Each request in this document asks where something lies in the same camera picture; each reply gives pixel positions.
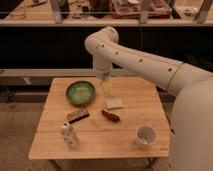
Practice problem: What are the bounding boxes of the white sponge square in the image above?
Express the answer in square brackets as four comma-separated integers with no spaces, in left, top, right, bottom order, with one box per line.
[106,98,123,109]

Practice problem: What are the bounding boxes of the green ceramic bowl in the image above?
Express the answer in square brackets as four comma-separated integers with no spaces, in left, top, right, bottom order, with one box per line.
[66,80,96,105]

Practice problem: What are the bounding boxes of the brown chocolate bar box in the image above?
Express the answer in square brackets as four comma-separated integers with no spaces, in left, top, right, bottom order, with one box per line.
[67,109,89,124]

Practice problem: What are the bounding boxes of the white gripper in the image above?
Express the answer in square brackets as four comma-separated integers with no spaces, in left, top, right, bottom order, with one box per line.
[97,70,112,97]

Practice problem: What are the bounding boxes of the white paper cup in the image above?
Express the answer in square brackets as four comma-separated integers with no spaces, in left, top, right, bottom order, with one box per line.
[135,124,157,149]

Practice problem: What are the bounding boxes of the wooden shelf rack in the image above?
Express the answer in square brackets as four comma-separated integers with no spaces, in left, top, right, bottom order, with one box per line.
[0,0,213,27]

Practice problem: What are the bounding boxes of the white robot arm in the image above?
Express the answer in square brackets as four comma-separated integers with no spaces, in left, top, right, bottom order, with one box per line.
[85,27,213,171]

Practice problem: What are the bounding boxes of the wooden folding table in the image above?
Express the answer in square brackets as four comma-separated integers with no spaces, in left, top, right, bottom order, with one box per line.
[29,77,169,159]

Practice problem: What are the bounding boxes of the brown sausage piece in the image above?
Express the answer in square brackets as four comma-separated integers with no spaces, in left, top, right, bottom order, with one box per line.
[101,110,120,122]

